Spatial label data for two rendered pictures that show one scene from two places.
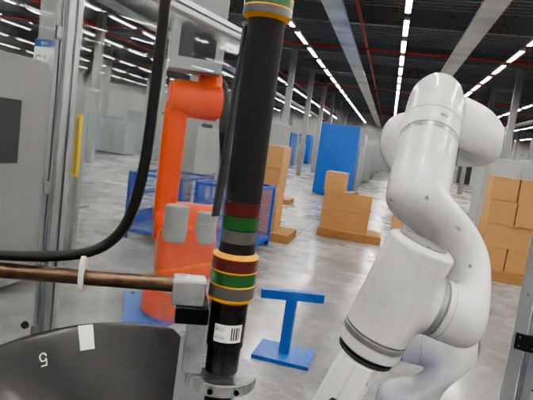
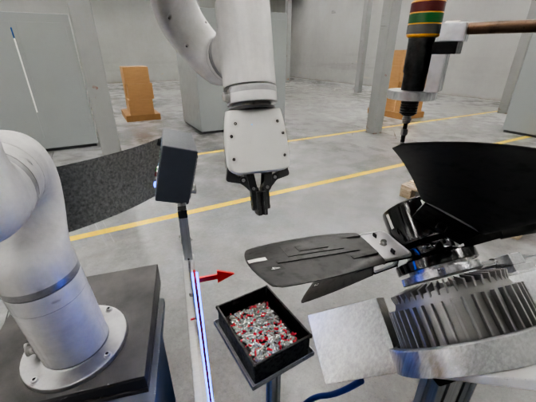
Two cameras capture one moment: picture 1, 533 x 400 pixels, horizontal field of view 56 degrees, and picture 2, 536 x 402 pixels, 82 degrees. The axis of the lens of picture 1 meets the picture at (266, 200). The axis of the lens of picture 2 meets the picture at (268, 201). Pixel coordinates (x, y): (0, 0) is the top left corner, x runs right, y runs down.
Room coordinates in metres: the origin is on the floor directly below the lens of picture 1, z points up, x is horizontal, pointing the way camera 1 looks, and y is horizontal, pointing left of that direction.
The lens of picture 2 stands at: (0.95, 0.25, 1.51)
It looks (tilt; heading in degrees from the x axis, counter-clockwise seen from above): 25 degrees down; 228
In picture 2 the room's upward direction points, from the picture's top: straight up
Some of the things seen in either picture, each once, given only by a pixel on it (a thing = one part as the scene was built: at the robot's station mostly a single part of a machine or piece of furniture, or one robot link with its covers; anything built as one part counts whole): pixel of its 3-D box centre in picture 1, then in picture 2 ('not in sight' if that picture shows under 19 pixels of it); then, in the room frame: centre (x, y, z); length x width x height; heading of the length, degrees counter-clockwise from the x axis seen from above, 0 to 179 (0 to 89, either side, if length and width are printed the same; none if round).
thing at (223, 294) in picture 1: (231, 288); (423, 29); (0.46, 0.02, 1.54); 0.04 x 0.04 x 0.01
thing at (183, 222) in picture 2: not in sight; (185, 234); (0.56, -0.61, 0.96); 0.03 x 0.03 x 0.20; 65
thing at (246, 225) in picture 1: (240, 221); not in sight; (0.46, 0.02, 1.60); 0.03 x 0.03 x 0.01
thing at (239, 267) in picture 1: (235, 261); (427, 7); (0.46, 0.02, 1.56); 0.04 x 0.04 x 0.01
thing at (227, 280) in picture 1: (233, 275); (425, 18); (0.46, 0.02, 1.55); 0.04 x 0.04 x 0.01
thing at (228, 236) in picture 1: (239, 235); not in sight; (0.46, 0.02, 1.59); 0.03 x 0.03 x 0.01
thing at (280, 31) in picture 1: (251, 139); not in sight; (0.46, 0.02, 1.68); 0.03 x 0.03 x 0.21
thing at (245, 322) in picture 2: not in sight; (261, 331); (0.56, -0.22, 0.83); 0.19 x 0.14 x 0.04; 80
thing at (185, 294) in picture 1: (216, 330); (424, 63); (0.46, 0.03, 1.50); 0.09 x 0.07 x 0.10; 100
